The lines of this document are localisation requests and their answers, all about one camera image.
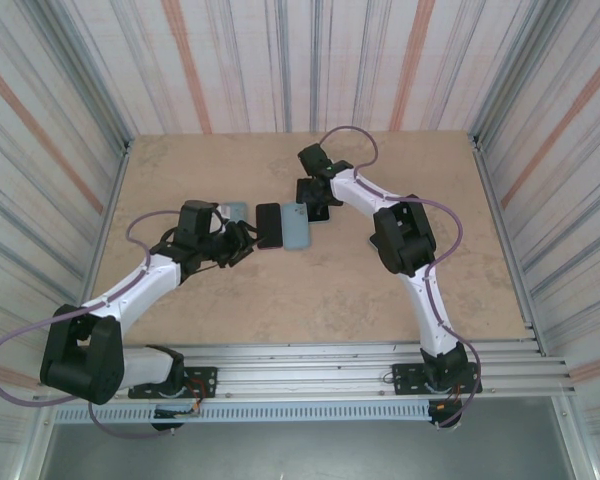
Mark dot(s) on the aluminium side rail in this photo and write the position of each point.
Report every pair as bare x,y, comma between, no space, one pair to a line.
107,210
497,210

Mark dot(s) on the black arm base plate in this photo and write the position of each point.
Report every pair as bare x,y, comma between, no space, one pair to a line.
205,380
405,380

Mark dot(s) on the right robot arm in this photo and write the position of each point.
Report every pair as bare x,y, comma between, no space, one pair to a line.
405,240

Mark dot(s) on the aluminium rail frame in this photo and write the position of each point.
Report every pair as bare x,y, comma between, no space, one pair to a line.
305,370

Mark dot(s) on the black smartphone pink edge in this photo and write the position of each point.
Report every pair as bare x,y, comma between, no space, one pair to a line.
270,225

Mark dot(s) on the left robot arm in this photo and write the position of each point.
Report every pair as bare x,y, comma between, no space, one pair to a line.
140,285

